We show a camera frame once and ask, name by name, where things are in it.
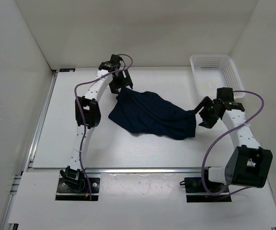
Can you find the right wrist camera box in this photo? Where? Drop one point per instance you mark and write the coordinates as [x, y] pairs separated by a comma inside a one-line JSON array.
[[225, 94]]

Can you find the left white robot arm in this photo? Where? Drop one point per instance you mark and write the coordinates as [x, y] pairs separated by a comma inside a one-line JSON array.
[[87, 114]]

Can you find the aluminium front rail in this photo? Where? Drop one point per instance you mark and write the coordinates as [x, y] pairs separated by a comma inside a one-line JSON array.
[[122, 170]]

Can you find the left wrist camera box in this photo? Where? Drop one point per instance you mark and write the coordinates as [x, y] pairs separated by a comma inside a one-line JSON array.
[[116, 60]]

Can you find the white plastic mesh basket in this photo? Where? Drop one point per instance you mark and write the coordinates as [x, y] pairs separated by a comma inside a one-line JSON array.
[[213, 71]]

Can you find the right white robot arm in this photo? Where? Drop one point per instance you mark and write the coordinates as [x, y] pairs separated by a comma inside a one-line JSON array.
[[249, 164]]

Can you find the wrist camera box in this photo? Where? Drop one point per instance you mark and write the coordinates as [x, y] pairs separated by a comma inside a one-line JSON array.
[[225, 94], [116, 60]]

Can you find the navy blue shorts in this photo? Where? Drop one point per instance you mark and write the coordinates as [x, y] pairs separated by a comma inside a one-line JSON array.
[[148, 113]]

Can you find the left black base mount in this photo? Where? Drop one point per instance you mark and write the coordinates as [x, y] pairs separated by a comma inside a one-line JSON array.
[[74, 186]]

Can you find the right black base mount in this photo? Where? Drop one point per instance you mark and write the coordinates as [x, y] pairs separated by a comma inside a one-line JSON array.
[[195, 192]]

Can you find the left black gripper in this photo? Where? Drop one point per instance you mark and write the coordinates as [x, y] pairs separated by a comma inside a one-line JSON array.
[[125, 82]]

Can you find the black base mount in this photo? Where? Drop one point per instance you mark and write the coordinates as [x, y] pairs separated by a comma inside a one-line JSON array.
[[195, 192], [74, 186]]

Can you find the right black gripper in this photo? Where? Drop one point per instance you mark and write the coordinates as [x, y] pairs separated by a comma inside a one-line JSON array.
[[208, 122]]

